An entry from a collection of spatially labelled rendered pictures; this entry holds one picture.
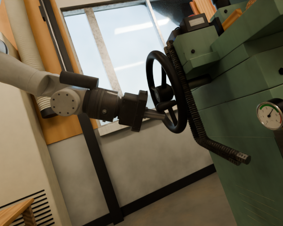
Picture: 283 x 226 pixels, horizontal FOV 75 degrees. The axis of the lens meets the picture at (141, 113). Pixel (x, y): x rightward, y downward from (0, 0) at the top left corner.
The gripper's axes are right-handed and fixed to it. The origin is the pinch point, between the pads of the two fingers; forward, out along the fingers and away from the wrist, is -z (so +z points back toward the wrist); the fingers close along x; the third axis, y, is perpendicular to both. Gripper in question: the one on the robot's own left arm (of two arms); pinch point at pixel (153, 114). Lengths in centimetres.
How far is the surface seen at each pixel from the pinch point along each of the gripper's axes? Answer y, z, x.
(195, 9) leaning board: 199, -52, 56
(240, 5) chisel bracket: 29, -26, 36
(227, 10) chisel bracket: 27.4, -21.2, 33.5
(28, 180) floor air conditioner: 54, 65, -93
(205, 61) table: 9.1, -12.6, 16.3
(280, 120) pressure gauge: -15.8, -21.6, 10.8
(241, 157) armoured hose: -10.5, -22.5, -2.4
